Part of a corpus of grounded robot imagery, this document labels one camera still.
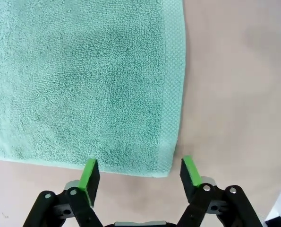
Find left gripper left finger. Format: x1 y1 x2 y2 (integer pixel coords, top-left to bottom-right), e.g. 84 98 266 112
22 158 105 227

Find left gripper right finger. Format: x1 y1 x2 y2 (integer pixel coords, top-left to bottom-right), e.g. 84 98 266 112
175 155 265 227

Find mint green terry towel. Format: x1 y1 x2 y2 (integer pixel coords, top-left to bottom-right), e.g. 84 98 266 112
0 0 187 179

